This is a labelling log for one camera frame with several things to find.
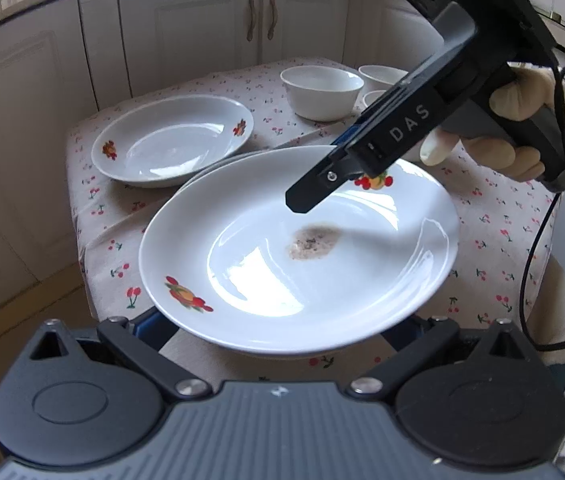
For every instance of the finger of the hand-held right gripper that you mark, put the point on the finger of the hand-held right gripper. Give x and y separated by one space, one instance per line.
346 138
312 190

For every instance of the person's right hand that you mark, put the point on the person's right hand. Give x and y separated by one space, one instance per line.
492 157

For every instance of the white plate with fruit print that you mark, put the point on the white plate with fruit print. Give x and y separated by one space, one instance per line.
222 170
262 280
172 145

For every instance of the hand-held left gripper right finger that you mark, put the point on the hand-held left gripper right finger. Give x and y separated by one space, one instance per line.
427 340

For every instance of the large white bowl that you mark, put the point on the large white bowl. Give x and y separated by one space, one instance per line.
320 95

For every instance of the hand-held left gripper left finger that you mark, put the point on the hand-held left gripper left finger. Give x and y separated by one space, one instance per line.
150 330

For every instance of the cherry print tablecloth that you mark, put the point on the cherry print tablecloth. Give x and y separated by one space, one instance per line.
112 220

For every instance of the small white bowl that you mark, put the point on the small white bowl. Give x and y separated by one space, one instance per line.
380 77
373 99

